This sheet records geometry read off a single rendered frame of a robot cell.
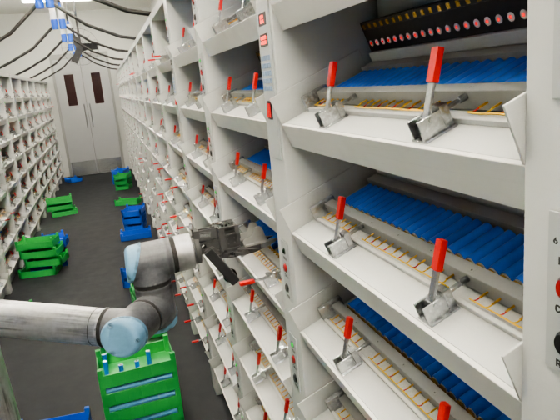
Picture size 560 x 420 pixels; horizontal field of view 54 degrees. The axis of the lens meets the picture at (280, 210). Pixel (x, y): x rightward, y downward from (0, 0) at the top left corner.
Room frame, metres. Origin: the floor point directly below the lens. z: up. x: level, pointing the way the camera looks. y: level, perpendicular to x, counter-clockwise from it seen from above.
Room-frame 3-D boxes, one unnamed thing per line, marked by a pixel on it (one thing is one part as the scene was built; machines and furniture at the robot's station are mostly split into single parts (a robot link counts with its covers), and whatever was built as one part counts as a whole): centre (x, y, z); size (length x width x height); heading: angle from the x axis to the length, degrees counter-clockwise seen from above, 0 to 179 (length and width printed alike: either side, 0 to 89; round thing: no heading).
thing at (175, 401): (2.06, 0.65, 0.20); 0.30 x 0.20 x 0.08; 109
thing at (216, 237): (1.33, 0.17, 1.04); 0.12 x 0.08 x 0.09; 108
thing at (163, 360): (2.06, 0.65, 0.36); 0.30 x 0.20 x 0.08; 109
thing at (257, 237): (1.35, 0.06, 1.04); 0.09 x 0.03 x 0.06; 103
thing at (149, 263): (1.28, 0.33, 1.02); 0.12 x 0.09 x 0.10; 108
